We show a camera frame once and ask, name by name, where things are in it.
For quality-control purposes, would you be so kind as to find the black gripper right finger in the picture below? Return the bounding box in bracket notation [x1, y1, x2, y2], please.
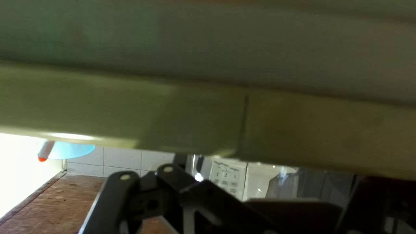
[347, 176, 387, 217]

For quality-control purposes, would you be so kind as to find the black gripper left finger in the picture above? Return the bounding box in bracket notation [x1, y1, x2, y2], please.
[173, 153, 187, 168]

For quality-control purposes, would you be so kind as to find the teal plastic cup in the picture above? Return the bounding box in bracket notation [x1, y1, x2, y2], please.
[49, 141, 95, 158]

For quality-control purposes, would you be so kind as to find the white microwave oven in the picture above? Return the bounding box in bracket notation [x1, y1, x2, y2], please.
[186, 154, 299, 201]

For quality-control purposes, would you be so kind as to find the orange plastic spoon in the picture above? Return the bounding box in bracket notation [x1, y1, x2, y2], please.
[38, 140, 55, 162]

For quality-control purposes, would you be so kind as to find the upper wall cabinet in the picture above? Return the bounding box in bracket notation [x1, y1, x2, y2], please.
[0, 0, 416, 179]

